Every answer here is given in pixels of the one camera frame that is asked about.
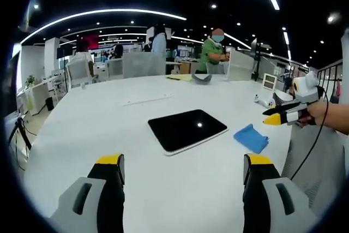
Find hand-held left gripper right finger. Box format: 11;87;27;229
242;153;320;233

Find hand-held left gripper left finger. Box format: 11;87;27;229
47;153;126;233

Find blue cleaning cloth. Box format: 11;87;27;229
233;123;270;154

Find black tablet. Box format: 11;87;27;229
147;109;228;157

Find person's right hand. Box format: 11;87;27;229
298;101;332;128

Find white framed box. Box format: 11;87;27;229
262;73;278;91

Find grey mesh office chair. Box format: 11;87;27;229
280;120;349;217

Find white desk partition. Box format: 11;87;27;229
225;46;255;82

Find grey headset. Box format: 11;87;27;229
191;73;213;85

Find black tripod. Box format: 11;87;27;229
7;117;32;152

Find yellow paper sheet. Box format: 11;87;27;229
166;75;193;82

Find white office chair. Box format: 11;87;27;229
65;59;95;89

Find grey desk partition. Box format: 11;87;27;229
122;52;166;79

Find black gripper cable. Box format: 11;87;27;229
289;85;329;181

